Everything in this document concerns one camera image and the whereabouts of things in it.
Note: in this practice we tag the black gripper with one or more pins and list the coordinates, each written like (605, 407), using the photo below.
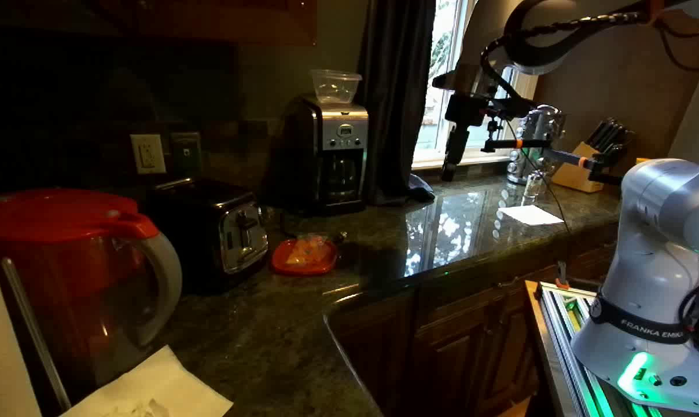
(465, 111)

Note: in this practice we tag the red jug lid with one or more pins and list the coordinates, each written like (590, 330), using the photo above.
(57, 214)

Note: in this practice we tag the silver kitchen faucet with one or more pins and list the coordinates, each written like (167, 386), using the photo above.
(538, 123)

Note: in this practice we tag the small white paper note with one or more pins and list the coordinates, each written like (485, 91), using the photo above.
(530, 214)

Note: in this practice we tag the bright kitchen window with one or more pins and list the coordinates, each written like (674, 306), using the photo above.
(443, 47)

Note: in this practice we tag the silver black coffee maker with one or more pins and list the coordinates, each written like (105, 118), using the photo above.
(334, 154)

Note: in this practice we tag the wooden knife block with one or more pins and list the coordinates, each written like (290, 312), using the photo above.
(584, 171)

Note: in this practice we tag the clear plastic container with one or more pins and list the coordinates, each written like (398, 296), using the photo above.
(336, 85)

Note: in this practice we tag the small red orange bowl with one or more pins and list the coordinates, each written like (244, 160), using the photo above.
(303, 255)

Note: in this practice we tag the brown wooden cabinets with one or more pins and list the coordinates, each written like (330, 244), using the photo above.
(443, 339)

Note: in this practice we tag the robot stand with green light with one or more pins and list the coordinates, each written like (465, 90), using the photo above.
(569, 349)

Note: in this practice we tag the black silver toaster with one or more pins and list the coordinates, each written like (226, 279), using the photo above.
(212, 229)

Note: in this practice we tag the grey metal bar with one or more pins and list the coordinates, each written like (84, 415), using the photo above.
(32, 333)

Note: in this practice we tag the white paper towel roll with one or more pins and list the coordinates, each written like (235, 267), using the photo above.
(3, 349)

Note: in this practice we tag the black stereo camera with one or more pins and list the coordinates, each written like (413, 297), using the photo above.
(514, 108)

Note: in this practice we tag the dark wall switch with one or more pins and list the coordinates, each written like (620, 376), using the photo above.
(185, 151)

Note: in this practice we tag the white wall outlet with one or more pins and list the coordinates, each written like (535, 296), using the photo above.
(147, 154)

